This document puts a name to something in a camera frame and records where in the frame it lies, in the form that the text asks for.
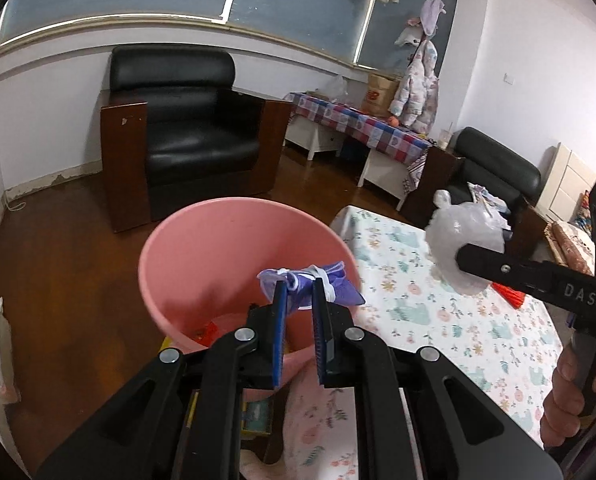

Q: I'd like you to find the white plastic bag ball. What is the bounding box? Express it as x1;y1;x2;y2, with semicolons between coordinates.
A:
425;190;510;296

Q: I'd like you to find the red bristle brush pad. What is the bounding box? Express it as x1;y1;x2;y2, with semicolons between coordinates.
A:
492;283;526;310

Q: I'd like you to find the red plastic snack bag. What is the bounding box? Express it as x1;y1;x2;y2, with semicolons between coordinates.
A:
191;321;220;348

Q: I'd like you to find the bed with patterned blanket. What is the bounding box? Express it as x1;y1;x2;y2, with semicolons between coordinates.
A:
544;220;596;275

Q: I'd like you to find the right hand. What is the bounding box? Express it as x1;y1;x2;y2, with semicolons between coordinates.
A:
540;344;596;448

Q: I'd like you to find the right black leather armchair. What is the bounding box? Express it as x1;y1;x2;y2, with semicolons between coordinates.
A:
402;127;546;236

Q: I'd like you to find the hanging floral child jacket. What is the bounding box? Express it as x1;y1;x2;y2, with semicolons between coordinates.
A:
389;39;439;136

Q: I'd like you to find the brown paper bag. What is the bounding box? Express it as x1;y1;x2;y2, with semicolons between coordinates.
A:
361;74;400;118

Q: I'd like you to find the white wooden headboard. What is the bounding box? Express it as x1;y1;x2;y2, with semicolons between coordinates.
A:
535;143;596;222

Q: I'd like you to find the pink plastic trash bucket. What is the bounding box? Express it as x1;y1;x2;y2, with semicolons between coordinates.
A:
137;196;364;403

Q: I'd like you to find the yellow patterned box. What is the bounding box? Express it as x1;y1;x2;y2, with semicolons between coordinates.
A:
158;335;273;451

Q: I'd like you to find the hanging pink hat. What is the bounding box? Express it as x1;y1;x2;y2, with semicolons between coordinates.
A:
407;0;447;37

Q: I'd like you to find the checkered tablecloth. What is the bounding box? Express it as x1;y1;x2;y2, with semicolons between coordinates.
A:
286;92;432;194

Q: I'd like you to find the left black leather armchair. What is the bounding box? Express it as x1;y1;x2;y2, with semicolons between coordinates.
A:
100;44;291;232

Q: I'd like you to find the cloth on armchair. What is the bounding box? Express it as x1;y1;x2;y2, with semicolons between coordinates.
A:
468;182;510;214

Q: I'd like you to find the floral tablecloth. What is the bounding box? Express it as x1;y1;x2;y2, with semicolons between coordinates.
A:
239;204;564;480

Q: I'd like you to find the black leather armchair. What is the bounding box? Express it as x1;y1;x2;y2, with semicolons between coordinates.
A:
402;127;546;236
100;44;291;232

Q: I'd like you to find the white low table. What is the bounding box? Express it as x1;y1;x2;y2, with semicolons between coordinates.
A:
284;115;409;212

